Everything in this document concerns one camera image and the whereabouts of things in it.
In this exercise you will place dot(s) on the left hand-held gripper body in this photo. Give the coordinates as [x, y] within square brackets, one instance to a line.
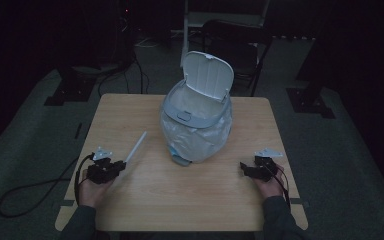
[100, 171]

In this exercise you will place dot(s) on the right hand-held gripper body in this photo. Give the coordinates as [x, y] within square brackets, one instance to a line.
[265, 168]

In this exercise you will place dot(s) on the translucent plastic bin bag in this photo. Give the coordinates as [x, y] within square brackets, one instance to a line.
[196, 143]

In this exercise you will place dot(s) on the white grey lidded trash can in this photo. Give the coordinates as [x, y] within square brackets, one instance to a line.
[196, 100]

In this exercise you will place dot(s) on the person's right hand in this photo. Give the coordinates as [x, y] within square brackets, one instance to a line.
[270, 188]

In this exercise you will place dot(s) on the person's left hand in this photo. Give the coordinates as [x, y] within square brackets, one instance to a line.
[91, 193]

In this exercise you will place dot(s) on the black marker pen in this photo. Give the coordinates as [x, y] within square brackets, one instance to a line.
[78, 130]

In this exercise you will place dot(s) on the black stand base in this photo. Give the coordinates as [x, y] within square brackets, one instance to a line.
[70, 90]
[310, 103]

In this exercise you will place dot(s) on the black folding chair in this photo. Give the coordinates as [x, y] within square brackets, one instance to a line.
[246, 50]

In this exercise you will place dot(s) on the dark equipment rack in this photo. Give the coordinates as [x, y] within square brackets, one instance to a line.
[125, 30]

